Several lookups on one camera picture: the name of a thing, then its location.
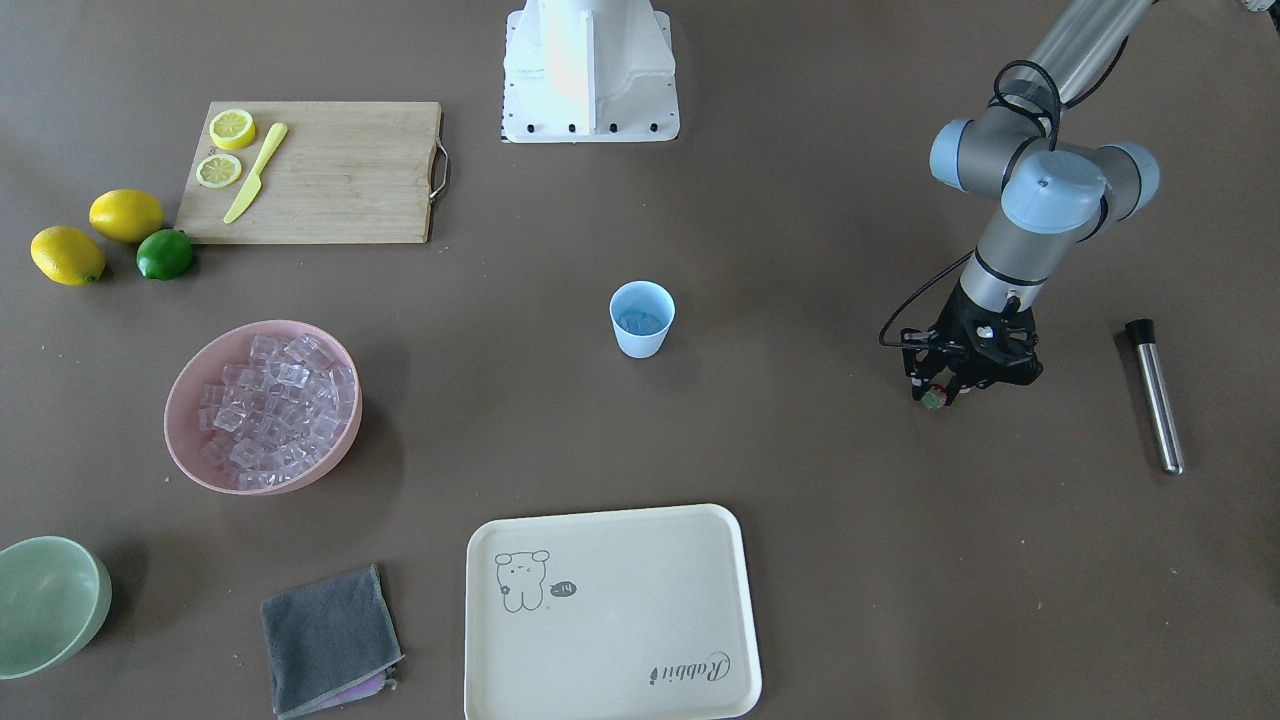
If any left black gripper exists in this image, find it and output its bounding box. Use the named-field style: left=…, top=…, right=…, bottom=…
left=900, top=284, right=1043, bottom=402

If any red strawberry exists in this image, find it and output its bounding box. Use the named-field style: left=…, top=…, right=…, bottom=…
left=919, top=386, right=948, bottom=411

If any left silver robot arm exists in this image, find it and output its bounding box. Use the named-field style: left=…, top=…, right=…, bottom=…
left=893, top=1, right=1160, bottom=409

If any blue plastic cup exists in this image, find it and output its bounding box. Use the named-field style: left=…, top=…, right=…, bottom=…
left=609, top=281, right=676, bottom=359

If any pink bowl of ice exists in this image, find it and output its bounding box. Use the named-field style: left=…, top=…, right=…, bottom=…
left=163, top=320, right=362, bottom=496

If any steel muddler with black tip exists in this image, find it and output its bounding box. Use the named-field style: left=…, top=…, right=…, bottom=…
left=1125, top=318, right=1185, bottom=475

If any cream rabbit tray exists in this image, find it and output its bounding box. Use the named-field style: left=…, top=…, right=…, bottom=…
left=463, top=503, right=763, bottom=719

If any wooden cutting board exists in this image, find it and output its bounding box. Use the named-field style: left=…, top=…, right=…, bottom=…
left=174, top=101, right=447, bottom=245

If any grey folded cloth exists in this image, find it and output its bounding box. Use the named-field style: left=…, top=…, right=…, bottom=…
left=260, top=564, right=404, bottom=719

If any yellow plastic knife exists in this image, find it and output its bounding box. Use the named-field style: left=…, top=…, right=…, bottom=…
left=221, top=122, right=289, bottom=224

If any lemon half slice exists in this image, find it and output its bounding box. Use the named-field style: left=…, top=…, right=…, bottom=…
left=207, top=108, right=257, bottom=151

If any green lime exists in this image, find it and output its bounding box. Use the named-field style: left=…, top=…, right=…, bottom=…
left=134, top=229, right=195, bottom=281

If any yellow lemon near board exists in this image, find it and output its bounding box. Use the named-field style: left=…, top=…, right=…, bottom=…
left=90, top=188, right=165, bottom=243

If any yellow lemon far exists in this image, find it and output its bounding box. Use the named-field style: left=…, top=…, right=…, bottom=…
left=29, top=225, right=108, bottom=286

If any green bowl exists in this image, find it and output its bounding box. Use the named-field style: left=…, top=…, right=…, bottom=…
left=1, top=536, right=113, bottom=680

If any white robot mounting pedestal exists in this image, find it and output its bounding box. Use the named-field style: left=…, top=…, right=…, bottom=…
left=500, top=1, right=681, bottom=143

